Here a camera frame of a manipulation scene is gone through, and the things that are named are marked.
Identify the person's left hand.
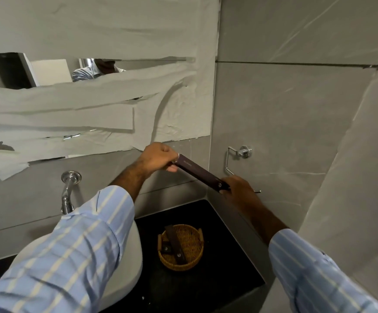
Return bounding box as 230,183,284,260
141,142,180,176

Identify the person's right forearm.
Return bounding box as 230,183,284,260
246,205,378,313

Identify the white ceramic sink basin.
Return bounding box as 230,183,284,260
9,221,143,304

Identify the wall mirror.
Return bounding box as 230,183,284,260
0,0,222,188

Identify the chrome wall faucet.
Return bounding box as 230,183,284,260
61,171,82,215

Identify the torn grey paper covering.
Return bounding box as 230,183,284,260
0,0,222,188

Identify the person's left forearm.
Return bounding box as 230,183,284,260
0,161,149,313

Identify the chrome toilet paper holder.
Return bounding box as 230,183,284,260
224,145,262,194

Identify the slim dark brown box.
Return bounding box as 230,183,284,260
176,154,231,193

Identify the person's right hand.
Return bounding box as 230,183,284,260
220,176,265,219

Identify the round wicker basket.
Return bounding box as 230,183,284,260
157,224,205,272

